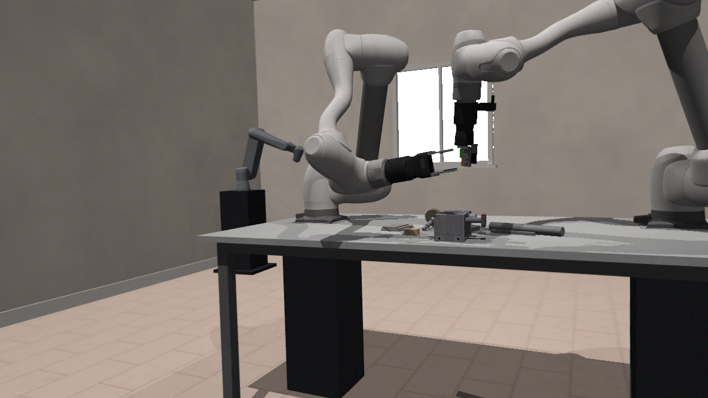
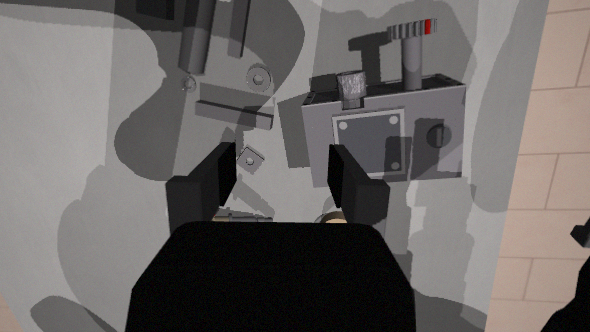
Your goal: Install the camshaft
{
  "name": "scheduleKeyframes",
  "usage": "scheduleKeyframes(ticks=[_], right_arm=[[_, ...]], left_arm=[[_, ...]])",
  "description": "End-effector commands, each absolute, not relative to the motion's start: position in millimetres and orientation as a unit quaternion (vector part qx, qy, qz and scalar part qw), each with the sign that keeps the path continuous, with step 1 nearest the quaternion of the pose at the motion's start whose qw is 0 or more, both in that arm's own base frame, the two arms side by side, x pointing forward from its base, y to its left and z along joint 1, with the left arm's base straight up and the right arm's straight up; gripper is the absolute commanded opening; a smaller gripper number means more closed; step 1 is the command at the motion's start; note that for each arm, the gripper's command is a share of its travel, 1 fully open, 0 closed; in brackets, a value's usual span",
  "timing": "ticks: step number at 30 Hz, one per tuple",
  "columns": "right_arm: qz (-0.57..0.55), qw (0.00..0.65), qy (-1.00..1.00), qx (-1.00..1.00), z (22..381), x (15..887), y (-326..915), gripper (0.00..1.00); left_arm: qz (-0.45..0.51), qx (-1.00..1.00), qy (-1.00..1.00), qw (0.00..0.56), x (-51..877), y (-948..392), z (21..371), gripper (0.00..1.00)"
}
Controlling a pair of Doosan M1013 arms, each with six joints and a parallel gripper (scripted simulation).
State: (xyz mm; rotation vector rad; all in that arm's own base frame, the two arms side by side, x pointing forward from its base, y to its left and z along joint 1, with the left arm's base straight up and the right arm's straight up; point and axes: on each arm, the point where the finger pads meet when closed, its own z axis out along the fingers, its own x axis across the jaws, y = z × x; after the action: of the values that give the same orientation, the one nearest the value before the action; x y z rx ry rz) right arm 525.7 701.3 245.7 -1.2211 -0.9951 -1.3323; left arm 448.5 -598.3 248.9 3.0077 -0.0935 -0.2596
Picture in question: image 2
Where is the grey square washer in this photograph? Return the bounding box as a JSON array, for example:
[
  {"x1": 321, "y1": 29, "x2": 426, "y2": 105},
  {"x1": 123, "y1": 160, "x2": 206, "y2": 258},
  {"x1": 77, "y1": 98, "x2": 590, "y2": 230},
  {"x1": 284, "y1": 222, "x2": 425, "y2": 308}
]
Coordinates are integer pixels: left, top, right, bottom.
[{"x1": 236, "y1": 147, "x2": 264, "y2": 175}]

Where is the beige gear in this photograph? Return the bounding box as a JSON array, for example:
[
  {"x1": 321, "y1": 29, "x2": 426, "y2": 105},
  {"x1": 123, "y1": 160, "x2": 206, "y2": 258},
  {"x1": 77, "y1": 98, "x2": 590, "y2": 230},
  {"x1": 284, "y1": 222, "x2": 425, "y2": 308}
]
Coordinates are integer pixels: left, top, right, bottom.
[{"x1": 212, "y1": 213, "x2": 273, "y2": 222}]

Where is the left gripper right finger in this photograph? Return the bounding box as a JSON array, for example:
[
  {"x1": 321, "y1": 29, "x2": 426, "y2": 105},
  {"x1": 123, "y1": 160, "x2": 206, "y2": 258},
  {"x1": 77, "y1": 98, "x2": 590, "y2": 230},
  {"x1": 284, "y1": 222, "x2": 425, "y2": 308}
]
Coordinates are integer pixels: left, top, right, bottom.
[{"x1": 327, "y1": 144, "x2": 391, "y2": 239}]

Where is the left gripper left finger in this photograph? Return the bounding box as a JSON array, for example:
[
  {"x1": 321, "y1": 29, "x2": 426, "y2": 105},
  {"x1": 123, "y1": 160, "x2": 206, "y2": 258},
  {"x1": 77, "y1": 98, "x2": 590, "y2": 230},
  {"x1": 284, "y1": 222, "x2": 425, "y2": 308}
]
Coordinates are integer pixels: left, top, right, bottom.
[{"x1": 165, "y1": 142, "x2": 237, "y2": 236}]

